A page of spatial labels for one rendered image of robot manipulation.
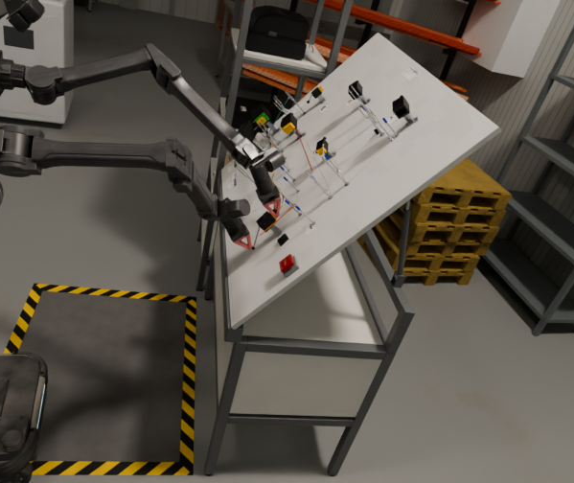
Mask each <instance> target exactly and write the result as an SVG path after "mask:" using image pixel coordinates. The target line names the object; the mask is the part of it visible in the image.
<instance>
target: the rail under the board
mask: <svg viewBox="0 0 574 483"><path fill-rule="evenodd" d="M218 197H220V201H222V200H223V194H222V179H221V171H218ZM219 238H220V258H221V280H222V301H223V322H224V341H225V342H238V343H241V337H242V333H243V324H242V325H240V326H239V327H237V328H236V329H235V330H234V329H232V328H231V318H230V303H229V287H228V272H227V257H226V241H225V227H224V226H223V225H222V222H219Z"/></svg>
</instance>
